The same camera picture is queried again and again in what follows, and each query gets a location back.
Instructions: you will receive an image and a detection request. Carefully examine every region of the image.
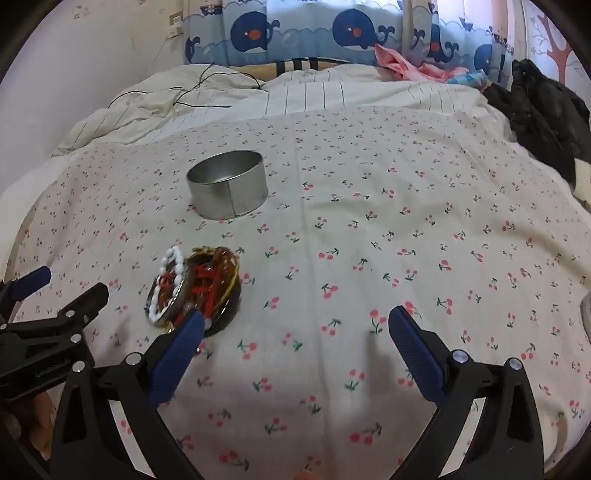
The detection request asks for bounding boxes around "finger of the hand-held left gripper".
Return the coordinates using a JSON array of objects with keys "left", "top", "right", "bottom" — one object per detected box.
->
[
  {"left": 0, "top": 282, "right": 110, "bottom": 344},
  {"left": 0, "top": 266, "right": 52, "bottom": 319}
]

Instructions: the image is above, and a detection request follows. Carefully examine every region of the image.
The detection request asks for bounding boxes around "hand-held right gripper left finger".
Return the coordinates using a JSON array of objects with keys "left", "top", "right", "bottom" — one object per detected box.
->
[{"left": 48, "top": 308, "right": 206, "bottom": 480}]

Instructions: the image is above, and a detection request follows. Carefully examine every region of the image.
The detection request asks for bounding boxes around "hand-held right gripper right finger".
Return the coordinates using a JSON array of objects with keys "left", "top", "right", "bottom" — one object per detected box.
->
[{"left": 388, "top": 305, "right": 546, "bottom": 480}]

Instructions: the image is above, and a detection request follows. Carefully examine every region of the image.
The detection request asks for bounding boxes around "black braided bracelet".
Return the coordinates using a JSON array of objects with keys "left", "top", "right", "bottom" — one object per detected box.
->
[{"left": 202, "top": 281, "right": 244, "bottom": 337}]

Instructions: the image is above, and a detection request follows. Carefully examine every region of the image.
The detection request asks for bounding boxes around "red string bracelet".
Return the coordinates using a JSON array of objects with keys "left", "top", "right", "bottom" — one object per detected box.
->
[{"left": 157, "top": 263, "right": 227, "bottom": 319}]

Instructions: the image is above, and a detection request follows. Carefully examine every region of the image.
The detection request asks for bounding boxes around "white bead bracelet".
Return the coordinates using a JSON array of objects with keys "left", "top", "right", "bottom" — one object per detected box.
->
[{"left": 147, "top": 246, "right": 188, "bottom": 326}]

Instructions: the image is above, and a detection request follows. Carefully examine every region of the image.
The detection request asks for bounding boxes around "round metal tin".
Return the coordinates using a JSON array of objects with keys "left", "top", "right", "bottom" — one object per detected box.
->
[{"left": 187, "top": 151, "right": 269, "bottom": 220}]

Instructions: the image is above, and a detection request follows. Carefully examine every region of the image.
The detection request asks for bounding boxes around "person's left hand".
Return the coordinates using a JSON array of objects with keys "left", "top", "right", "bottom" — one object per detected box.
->
[{"left": 17, "top": 390, "right": 55, "bottom": 457}]

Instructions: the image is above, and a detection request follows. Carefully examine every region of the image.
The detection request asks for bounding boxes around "cherry print bed sheet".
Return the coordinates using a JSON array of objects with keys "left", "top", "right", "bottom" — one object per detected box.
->
[{"left": 0, "top": 108, "right": 591, "bottom": 480}]

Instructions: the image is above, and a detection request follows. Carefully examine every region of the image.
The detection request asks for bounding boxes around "black jacket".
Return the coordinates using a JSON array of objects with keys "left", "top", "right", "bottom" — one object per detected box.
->
[{"left": 482, "top": 59, "right": 591, "bottom": 204}]

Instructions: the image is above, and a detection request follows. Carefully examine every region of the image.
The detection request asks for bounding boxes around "striped white quilt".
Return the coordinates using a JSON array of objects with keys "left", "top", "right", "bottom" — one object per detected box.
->
[{"left": 51, "top": 64, "right": 518, "bottom": 158}]

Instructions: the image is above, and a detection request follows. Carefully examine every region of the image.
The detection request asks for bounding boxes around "light blue cloth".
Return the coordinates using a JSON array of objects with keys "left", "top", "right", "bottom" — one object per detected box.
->
[{"left": 445, "top": 71, "right": 493, "bottom": 88}]

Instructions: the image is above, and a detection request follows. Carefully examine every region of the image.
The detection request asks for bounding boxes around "pink cloth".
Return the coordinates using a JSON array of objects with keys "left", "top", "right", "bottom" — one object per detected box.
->
[{"left": 374, "top": 44, "right": 469, "bottom": 84}]

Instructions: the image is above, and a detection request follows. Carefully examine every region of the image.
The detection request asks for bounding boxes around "striped pillow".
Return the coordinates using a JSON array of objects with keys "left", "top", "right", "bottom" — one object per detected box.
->
[{"left": 230, "top": 56, "right": 380, "bottom": 77}]

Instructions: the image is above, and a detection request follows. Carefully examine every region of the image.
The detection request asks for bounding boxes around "whale print curtain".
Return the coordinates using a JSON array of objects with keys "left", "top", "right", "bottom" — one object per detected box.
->
[{"left": 185, "top": 0, "right": 514, "bottom": 86}]

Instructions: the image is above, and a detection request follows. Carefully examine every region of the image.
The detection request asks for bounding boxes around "thin black cable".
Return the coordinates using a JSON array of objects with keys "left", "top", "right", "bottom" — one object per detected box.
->
[{"left": 108, "top": 62, "right": 269, "bottom": 110}]

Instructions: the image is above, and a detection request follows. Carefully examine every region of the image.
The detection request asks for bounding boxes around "pink tree wall sticker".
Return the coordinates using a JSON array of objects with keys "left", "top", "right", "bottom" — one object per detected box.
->
[{"left": 536, "top": 14, "right": 583, "bottom": 83}]

